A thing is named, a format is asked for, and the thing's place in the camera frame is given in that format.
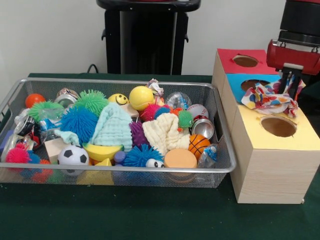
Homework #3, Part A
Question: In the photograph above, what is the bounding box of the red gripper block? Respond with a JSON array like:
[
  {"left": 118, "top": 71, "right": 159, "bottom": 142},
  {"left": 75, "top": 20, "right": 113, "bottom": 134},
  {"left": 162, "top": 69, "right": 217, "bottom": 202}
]
[{"left": 266, "top": 38, "right": 320, "bottom": 100}]

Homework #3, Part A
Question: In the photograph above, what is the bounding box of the colourful polka dot cloth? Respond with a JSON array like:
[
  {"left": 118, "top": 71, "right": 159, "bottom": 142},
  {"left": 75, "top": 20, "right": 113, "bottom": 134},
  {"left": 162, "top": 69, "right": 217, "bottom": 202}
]
[{"left": 241, "top": 74, "right": 307, "bottom": 118}]

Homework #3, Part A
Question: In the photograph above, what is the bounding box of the wooden box with three holes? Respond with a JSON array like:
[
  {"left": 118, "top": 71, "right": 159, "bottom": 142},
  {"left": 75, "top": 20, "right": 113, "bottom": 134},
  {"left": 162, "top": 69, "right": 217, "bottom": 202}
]
[{"left": 211, "top": 48, "right": 320, "bottom": 205}]

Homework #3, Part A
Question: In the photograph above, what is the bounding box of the toy baseball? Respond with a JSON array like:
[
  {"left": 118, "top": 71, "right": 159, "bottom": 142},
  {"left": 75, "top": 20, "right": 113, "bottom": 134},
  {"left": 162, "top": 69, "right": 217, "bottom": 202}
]
[{"left": 186, "top": 103, "right": 210, "bottom": 120}]

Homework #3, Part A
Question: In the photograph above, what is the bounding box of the toy basketball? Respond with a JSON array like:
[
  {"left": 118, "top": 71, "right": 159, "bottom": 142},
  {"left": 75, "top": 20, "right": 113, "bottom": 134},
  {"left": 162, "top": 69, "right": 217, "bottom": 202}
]
[{"left": 187, "top": 134, "right": 212, "bottom": 161}]

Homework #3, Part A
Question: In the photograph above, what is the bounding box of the orange foam disc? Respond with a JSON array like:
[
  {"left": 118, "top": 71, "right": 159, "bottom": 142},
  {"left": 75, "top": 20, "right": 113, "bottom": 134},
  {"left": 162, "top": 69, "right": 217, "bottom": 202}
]
[{"left": 164, "top": 148, "right": 198, "bottom": 169}]

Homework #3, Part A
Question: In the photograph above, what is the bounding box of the cream waffle cloth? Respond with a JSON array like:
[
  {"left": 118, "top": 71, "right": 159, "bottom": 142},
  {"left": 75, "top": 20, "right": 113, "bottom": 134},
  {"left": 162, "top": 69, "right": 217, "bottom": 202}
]
[{"left": 141, "top": 112, "right": 191, "bottom": 156}]

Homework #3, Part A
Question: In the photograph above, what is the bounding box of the plain yellow ball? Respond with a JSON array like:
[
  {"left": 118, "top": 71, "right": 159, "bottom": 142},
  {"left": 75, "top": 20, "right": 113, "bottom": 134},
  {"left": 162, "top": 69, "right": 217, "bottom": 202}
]
[{"left": 128, "top": 86, "right": 155, "bottom": 112}]

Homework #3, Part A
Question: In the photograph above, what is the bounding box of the yellow smiley ball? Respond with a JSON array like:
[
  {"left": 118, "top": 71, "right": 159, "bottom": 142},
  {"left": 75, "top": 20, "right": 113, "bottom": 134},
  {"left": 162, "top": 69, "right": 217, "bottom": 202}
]
[{"left": 107, "top": 93, "right": 130, "bottom": 106}]

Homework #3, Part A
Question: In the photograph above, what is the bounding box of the mint green cloth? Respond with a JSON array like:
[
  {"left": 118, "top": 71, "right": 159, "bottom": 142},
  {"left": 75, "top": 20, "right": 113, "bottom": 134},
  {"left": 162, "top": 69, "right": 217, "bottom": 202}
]
[{"left": 53, "top": 101, "right": 133, "bottom": 152}]

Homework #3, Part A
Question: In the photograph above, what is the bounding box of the dark green table cloth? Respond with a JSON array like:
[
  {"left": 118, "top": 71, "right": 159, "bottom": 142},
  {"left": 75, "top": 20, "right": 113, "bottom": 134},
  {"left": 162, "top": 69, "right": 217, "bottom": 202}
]
[{"left": 0, "top": 72, "right": 320, "bottom": 240}]

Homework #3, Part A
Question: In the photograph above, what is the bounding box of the blue spiky ball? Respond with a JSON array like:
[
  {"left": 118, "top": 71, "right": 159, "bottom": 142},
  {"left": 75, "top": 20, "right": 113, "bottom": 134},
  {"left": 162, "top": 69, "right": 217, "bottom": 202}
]
[{"left": 59, "top": 106, "right": 99, "bottom": 146}]

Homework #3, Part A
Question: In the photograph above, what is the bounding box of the toy soccer ball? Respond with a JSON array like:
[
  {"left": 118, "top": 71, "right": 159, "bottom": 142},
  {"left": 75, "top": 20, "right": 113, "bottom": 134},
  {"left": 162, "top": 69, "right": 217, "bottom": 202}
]
[{"left": 57, "top": 145, "right": 90, "bottom": 166}]

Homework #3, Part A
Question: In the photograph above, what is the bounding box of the small orange ball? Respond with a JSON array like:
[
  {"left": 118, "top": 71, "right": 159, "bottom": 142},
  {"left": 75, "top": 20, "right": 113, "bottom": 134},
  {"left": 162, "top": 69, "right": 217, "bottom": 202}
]
[{"left": 24, "top": 93, "right": 47, "bottom": 109}]

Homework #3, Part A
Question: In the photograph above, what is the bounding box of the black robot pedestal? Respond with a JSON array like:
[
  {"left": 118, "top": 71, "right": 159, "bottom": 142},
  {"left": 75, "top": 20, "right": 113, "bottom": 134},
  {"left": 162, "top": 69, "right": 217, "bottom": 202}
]
[{"left": 96, "top": 0, "right": 202, "bottom": 75}]

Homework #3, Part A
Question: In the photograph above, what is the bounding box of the wire mesh bin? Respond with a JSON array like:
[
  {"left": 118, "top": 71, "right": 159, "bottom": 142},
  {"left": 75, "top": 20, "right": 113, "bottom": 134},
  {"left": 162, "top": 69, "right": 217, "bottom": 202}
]
[{"left": 0, "top": 77, "right": 237, "bottom": 189}]

